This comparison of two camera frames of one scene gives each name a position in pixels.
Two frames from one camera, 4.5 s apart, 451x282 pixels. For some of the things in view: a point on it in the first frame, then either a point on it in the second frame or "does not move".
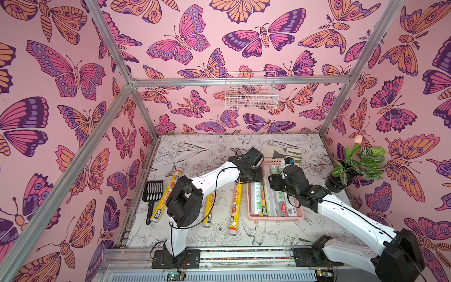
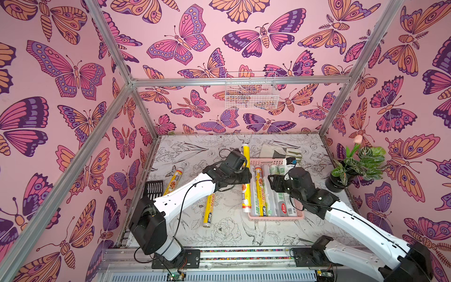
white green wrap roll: x=283 y=207 does not move
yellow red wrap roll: x=235 y=214 → x=246 y=188
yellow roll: x=161 y=203 does not move
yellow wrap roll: x=263 y=212 does not move
